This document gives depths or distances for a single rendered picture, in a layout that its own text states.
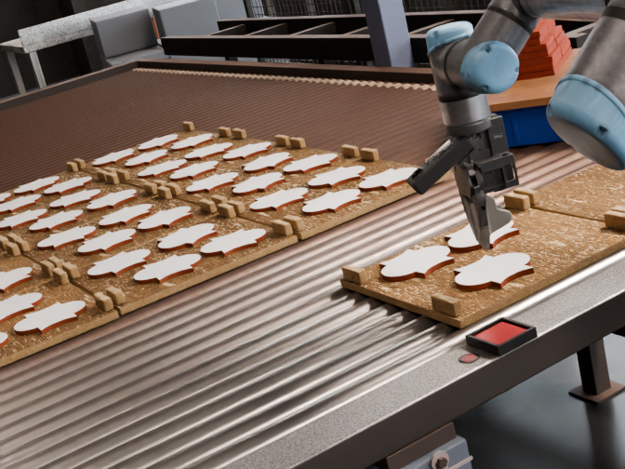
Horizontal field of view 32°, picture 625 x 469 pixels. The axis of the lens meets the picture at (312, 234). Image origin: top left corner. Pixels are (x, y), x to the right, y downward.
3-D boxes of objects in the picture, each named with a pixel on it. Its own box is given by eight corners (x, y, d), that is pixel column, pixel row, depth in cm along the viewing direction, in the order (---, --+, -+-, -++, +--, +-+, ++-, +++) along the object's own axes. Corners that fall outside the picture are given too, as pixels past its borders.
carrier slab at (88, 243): (222, 218, 262) (218, 201, 261) (61, 281, 244) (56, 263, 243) (164, 199, 292) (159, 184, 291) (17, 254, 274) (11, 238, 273)
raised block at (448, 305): (463, 314, 174) (460, 298, 173) (455, 318, 173) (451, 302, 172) (441, 306, 179) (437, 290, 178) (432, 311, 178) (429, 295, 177)
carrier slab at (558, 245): (644, 238, 190) (643, 229, 190) (461, 329, 172) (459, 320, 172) (509, 210, 220) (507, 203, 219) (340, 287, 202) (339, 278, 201)
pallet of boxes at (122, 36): (284, 130, 775) (246, -22, 742) (312, 148, 707) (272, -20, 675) (134, 174, 754) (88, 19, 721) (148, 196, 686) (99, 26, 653)
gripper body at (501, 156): (521, 189, 174) (506, 116, 171) (470, 205, 173) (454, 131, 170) (503, 180, 182) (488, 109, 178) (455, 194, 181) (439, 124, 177)
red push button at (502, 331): (530, 338, 165) (528, 329, 165) (499, 354, 162) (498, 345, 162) (503, 328, 170) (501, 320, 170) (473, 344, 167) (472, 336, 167)
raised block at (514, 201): (532, 208, 213) (529, 194, 212) (525, 211, 213) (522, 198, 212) (511, 204, 218) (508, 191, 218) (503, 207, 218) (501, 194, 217)
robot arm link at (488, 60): (503, 9, 155) (472, 7, 165) (461, 79, 155) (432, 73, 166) (545, 39, 157) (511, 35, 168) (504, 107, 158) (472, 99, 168)
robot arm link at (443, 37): (434, 34, 164) (415, 32, 172) (450, 105, 168) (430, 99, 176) (483, 20, 166) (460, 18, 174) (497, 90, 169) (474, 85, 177)
